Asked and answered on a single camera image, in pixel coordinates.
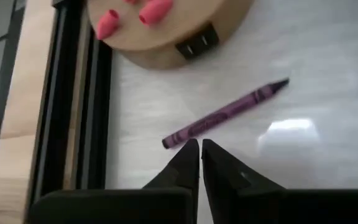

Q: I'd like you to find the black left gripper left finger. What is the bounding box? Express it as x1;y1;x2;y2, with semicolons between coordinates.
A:
143;138;200;224

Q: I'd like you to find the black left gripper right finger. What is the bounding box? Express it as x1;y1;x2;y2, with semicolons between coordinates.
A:
201;139;287;224

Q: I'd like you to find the purple crayon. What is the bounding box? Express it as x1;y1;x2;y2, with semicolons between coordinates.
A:
161;77;290;150

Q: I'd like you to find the white shade wooden base lamp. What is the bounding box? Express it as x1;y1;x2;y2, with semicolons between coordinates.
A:
85;0;255;70

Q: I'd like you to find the black aluminium table frame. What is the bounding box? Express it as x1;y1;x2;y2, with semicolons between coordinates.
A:
25;0;114;215

